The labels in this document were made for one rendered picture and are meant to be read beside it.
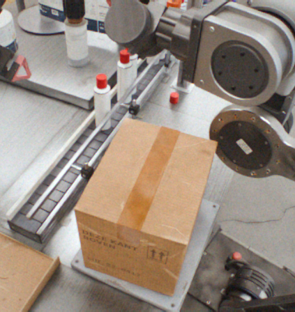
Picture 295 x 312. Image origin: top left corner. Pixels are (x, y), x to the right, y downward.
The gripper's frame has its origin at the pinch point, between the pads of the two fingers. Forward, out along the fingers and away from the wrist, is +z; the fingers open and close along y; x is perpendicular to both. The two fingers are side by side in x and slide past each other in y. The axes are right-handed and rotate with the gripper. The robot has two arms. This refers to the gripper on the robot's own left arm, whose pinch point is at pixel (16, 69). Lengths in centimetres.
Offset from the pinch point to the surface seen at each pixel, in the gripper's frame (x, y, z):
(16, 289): 50, -29, 4
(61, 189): 24.6, -19.1, 18.3
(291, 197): -12, -77, 163
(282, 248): 17, -85, 140
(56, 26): -29, 49, 59
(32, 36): -18, 52, 52
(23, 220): 35.8, -18.1, 9.2
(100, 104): -3.0, -13.1, 25.5
